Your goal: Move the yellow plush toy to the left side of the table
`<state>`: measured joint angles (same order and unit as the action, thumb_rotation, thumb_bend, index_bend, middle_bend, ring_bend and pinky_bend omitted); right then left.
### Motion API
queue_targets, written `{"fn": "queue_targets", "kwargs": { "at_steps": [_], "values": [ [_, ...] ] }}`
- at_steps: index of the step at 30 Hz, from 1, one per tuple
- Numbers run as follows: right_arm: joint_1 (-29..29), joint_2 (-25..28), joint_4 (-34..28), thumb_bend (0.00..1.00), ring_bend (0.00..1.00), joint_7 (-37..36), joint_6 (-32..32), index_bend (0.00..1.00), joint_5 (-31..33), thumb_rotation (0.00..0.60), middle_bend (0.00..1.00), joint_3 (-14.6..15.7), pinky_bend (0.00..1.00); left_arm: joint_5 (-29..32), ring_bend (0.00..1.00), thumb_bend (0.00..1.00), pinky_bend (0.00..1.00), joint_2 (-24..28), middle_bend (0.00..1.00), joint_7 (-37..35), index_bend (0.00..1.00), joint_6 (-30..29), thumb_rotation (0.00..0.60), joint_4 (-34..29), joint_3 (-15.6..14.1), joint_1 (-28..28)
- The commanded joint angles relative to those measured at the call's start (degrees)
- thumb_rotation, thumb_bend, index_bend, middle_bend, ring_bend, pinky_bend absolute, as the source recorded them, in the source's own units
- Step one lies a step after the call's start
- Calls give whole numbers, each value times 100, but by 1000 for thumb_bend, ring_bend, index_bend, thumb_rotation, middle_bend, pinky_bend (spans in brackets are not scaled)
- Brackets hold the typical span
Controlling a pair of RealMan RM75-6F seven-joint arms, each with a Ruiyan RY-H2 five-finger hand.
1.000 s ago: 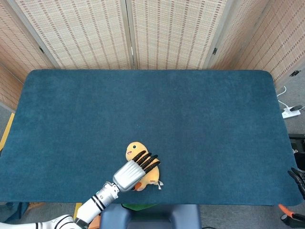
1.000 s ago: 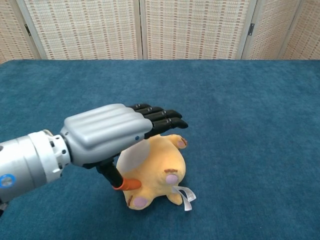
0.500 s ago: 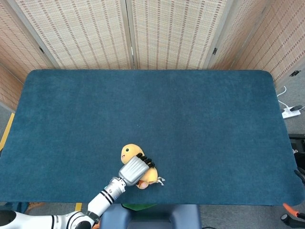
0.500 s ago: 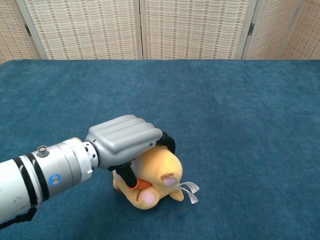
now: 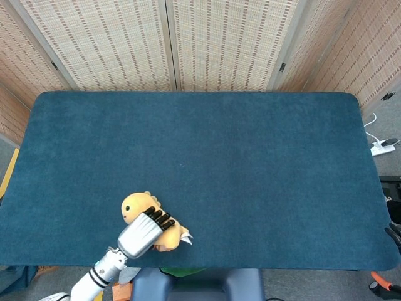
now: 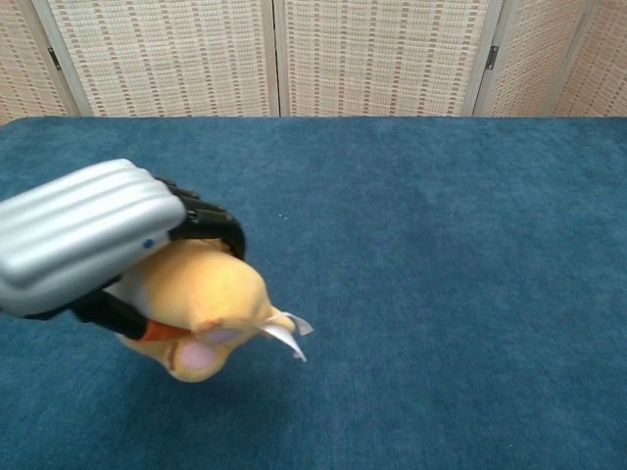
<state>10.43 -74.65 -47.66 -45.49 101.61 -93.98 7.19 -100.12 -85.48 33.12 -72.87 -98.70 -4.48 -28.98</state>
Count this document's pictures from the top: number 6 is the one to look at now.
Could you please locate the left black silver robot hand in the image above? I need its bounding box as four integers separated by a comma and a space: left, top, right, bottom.
0, 158, 248, 343

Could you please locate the yellow plush toy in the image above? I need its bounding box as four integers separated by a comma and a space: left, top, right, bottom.
117, 238, 314, 384

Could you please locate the woven bamboo screen panel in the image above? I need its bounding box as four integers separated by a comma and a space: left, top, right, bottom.
31, 0, 281, 118
472, 0, 592, 118
551, 0, 627, 118
0, 0, 82, 126
272, 0, 504, 118

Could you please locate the blue felt table cover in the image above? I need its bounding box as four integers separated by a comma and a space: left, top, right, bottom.
0, 116, 627, 470

